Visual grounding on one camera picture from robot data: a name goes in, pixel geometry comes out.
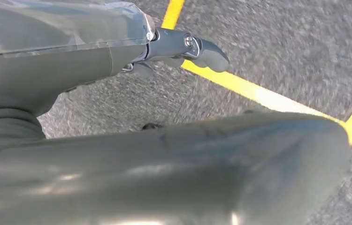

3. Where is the black robot foot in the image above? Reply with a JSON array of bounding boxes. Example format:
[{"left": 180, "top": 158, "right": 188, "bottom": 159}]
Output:
[{"left": 141, "top": 122, "right": 165, "bottom": 131}]

